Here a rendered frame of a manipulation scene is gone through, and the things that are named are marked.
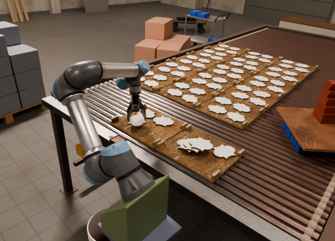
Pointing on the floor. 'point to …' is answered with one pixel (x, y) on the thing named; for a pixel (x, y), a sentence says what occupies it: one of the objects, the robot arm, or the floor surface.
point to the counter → (308, 25)
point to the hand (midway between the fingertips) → (136, 120)
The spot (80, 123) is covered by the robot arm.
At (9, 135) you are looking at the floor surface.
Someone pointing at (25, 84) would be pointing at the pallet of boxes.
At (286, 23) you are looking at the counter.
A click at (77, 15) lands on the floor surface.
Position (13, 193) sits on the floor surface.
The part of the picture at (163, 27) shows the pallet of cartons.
